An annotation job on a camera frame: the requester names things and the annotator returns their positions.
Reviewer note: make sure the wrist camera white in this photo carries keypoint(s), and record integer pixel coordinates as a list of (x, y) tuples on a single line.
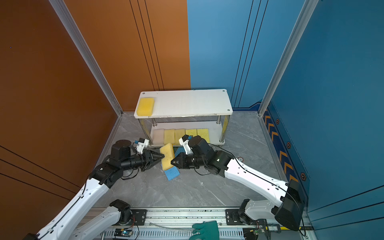
[(184, 142), (141, 144)]

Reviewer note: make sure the small circuit board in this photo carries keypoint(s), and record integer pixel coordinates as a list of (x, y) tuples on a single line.
[(252, 234), (123, 233)]

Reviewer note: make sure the green rubber glove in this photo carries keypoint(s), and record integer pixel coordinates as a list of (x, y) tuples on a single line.
[(205, 231)]

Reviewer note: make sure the yellow foam sponge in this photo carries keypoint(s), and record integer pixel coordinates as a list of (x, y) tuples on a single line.
[(169, 137), (179, 133), (169, 154)]

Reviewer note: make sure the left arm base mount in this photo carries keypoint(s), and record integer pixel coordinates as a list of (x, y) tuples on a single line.
[(137, 217)]

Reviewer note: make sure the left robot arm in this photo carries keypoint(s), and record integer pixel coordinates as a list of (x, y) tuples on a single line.
[(124, 156)]

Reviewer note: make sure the yellow foam sponge front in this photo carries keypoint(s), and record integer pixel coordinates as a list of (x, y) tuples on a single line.
[(169, 137)]

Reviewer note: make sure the thick yellow sponge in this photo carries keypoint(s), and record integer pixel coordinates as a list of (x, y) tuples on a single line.
[(145, 107)]

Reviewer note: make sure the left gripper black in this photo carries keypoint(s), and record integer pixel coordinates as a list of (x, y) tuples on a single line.
[(149, 158)]

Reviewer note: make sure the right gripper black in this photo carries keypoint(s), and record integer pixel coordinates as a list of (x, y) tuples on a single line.
[(182, 158)]

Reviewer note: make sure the white two-tier shelf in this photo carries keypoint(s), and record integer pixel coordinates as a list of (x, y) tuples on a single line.
[(189, 109)]

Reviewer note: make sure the yellow-green sponge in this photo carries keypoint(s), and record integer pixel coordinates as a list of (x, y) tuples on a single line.
[(204, 134), (191, 132)]

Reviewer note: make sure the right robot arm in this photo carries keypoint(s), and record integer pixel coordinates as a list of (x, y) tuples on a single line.
[(284, 201)]

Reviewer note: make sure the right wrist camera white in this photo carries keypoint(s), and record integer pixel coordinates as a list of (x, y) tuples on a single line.
[(184, 142)]

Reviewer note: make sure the small circuit board right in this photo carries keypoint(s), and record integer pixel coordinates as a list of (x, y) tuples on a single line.
[(252, 234)]

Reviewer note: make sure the blue sponge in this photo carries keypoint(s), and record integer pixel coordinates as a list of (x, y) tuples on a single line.
[(172, 173), (179, 150)]

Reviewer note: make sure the small circuit board left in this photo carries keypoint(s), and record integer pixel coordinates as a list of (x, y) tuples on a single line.
[(123, 233)]

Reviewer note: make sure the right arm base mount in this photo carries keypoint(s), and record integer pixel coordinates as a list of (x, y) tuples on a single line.
[(235, 217)]

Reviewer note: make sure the pale pink foam sponge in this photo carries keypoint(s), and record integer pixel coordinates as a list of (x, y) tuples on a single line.
[(158, 137)]

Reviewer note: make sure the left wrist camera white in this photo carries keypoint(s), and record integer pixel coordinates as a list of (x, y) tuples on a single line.
[(141, 144)]

